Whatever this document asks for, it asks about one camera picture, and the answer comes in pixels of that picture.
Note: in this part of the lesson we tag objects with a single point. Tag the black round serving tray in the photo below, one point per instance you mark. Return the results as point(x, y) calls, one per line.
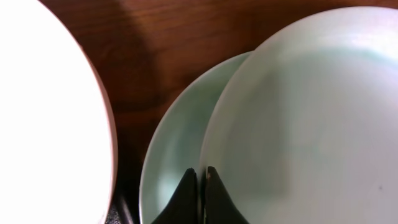
point(120, 211)

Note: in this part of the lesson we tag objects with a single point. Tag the white plate front green stain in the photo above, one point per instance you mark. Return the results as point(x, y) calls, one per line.
point(305, 131)

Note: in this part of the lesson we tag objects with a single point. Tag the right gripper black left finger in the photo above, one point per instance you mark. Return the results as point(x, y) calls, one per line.
point(182, 206)

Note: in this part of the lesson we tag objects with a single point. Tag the white plate with green stain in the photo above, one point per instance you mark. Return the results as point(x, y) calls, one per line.
point(176, 143)

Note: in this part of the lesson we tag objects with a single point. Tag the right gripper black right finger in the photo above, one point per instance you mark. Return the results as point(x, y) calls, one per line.
point(219, 207)

